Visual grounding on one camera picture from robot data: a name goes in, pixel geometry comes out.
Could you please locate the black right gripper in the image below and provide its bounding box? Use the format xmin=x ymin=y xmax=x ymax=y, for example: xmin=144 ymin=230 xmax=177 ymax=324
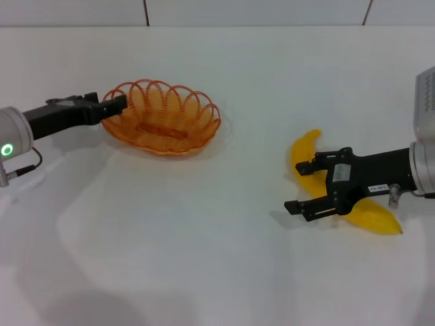
xmin=283 ymin=146 xmax=417 ymax=223

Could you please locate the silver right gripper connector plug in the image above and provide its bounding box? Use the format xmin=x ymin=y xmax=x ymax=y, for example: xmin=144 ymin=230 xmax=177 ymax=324
xmin=388 ymin=183 xmax=402 ymax=209

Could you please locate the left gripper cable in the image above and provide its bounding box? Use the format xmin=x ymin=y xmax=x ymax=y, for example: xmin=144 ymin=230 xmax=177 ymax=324
xmin=6 ymin=147 xmax=44 ymax=178

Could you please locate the yellow banana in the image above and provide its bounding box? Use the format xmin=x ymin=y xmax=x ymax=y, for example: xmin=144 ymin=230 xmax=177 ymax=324
xmin=288 ymin=128 xmax=404 ymax=236

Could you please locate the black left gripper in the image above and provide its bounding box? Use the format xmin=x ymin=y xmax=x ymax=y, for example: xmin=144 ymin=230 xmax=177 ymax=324
xmin=22 ymin=92 xmax=128 ymax=142

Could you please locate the orange plastic wire basket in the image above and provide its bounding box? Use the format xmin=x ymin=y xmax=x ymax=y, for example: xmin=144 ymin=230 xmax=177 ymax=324
xmin=101 ymin=79 xmax=222 ymax=157

